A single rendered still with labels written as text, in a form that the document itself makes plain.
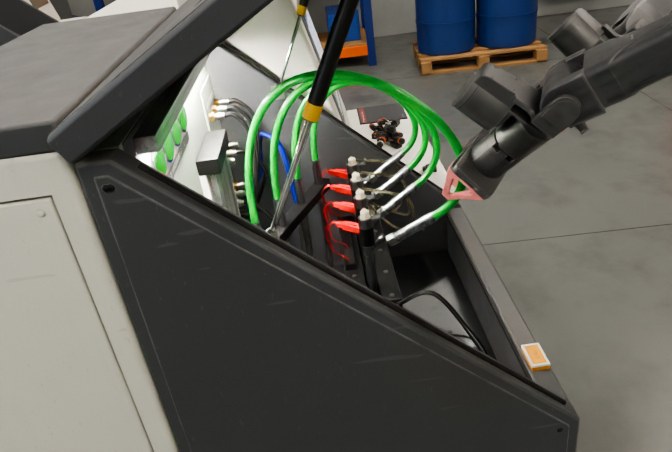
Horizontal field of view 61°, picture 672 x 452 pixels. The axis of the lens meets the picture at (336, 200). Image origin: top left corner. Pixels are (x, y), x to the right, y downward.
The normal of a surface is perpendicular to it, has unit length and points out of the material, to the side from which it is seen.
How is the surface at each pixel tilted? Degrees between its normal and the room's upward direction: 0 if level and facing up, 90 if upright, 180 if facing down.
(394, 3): 90
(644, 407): 0
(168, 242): 90
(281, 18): 90
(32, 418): 90
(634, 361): 0
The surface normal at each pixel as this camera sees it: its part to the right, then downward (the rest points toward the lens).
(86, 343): 0.07, 0.47
